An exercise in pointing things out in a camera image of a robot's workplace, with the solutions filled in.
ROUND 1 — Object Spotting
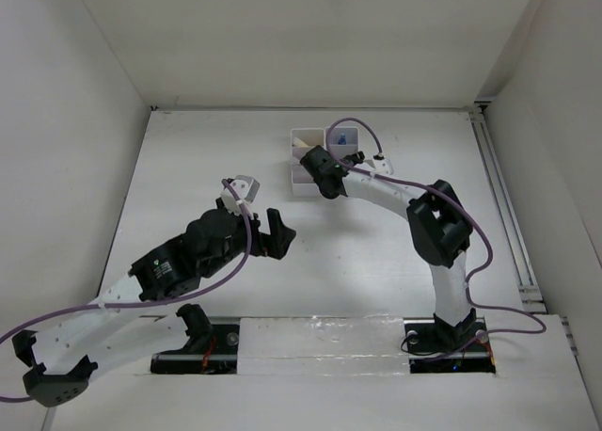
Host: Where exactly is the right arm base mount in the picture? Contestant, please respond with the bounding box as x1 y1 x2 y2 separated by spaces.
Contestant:
400 318 497 375

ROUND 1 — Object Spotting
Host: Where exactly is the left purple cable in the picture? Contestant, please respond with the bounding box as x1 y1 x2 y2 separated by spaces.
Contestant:
0 179 253 402

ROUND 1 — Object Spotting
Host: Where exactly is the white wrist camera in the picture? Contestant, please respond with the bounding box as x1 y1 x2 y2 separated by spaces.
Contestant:
220 175 261 215
366 153 394 176

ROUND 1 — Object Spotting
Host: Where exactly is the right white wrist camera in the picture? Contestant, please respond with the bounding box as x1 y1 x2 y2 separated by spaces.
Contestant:
366 153 394 176

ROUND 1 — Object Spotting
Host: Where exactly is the yellow highlighter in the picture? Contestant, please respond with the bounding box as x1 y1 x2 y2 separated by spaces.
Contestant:
292 137 309 148

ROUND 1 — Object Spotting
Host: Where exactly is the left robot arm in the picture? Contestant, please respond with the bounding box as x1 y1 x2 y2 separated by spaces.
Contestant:
8 207 296 407

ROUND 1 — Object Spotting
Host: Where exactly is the white compartment organizer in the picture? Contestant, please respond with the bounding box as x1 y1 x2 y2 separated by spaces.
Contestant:
290 128 325 198
325 126 359 166

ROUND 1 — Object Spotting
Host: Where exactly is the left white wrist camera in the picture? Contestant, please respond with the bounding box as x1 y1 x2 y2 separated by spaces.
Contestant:
220 175 261 215

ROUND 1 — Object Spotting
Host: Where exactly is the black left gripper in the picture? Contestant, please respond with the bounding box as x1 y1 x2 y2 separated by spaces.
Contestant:
200 199 294 279

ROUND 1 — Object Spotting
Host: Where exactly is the left white compartment organizer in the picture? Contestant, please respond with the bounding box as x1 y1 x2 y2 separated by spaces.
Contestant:
290 128 325 198

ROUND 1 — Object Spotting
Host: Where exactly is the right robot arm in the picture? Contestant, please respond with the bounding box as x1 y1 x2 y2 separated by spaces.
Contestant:
300 146 476 352

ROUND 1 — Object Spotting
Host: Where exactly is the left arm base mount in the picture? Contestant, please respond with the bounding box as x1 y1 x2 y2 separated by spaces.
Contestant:
150 318 240 375

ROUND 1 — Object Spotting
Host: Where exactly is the right white compartment organizer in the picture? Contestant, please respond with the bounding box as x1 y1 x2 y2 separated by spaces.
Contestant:
325 126 359 166

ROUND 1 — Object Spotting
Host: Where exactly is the aluminium frame rail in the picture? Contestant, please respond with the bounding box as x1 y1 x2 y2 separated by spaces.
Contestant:
472 99 578 352

